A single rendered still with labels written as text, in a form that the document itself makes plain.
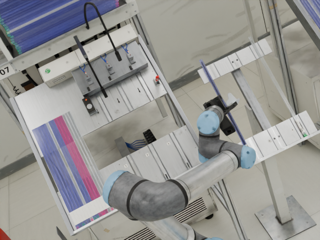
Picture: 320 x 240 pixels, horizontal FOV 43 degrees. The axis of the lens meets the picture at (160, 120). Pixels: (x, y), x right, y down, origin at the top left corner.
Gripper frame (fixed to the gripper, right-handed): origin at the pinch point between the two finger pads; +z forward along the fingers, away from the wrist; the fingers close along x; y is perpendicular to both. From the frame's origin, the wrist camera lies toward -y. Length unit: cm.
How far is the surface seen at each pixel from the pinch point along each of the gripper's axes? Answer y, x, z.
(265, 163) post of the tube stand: -36.6, 3.1, 27.3
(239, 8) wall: 50, -8, 221
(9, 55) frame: 69, 65, -19
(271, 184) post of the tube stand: -50, 8, 34
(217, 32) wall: 43, 18, 213
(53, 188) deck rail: 9, 80, -23
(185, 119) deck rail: 3.8, 20.4, 7.2
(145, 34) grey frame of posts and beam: 49, 20, 23
